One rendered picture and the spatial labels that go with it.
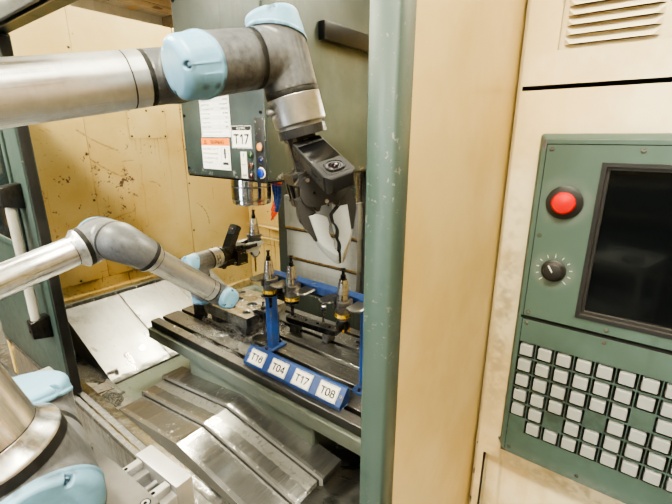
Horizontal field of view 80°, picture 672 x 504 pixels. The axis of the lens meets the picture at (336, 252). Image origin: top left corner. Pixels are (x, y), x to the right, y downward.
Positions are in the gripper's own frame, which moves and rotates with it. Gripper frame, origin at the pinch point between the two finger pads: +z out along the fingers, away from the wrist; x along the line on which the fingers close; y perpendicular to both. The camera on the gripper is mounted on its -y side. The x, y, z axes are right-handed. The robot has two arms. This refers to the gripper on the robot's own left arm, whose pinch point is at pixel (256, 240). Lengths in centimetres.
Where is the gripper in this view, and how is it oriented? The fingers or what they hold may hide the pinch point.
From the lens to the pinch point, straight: 173.7
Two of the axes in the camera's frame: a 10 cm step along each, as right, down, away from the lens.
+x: 8.2, 1.6, -5.4
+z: 5.7, -2.3, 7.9
